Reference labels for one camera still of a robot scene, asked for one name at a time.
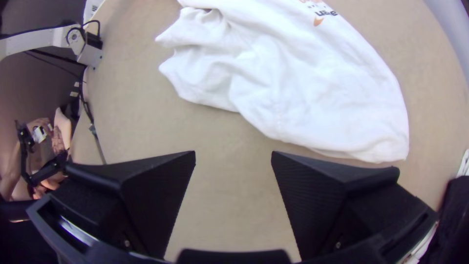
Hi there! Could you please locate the black cable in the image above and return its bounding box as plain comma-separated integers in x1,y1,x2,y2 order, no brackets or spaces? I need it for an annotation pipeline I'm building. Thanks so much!
77,67,107,165

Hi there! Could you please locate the white t-shirt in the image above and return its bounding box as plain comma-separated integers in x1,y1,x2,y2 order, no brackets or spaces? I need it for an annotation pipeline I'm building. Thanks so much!
155,0,410,164

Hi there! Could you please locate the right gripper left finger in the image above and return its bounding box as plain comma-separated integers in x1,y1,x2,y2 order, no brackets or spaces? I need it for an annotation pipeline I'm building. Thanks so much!
47,150,197,260

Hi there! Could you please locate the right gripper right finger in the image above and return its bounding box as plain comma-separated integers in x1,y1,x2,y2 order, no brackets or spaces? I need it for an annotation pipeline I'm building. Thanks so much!
271,151,437,261

